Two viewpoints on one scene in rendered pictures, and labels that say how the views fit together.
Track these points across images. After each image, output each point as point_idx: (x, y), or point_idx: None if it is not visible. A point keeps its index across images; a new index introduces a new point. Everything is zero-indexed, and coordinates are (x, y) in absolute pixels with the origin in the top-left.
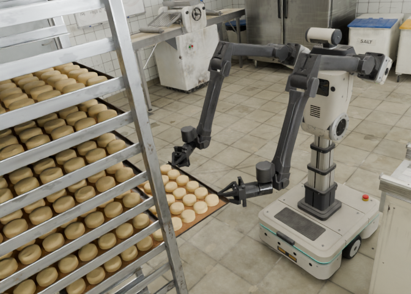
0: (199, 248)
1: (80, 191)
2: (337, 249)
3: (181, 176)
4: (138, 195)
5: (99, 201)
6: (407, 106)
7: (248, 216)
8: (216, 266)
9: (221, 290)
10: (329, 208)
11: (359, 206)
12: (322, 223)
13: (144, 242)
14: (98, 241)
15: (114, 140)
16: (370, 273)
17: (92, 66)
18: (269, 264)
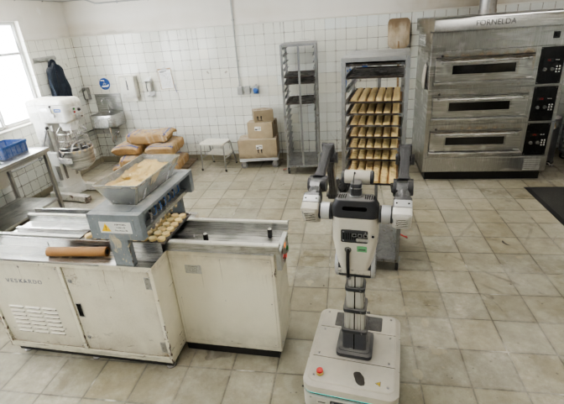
0: (431, 317)
1: (356, 129)
2: (320, 318)
3: (376, 180)
4: (352, 145)
5: (348, 132)
6: None
7: (432, 366)
8: (404, 312)
9: (383, 302)
10: (342, 336)
11: (320, 360)
12: (341, 328)
13: (352, 165)
14: (356, 150)
15: (358, 123)
16: (297, 360)
17: None
18: None
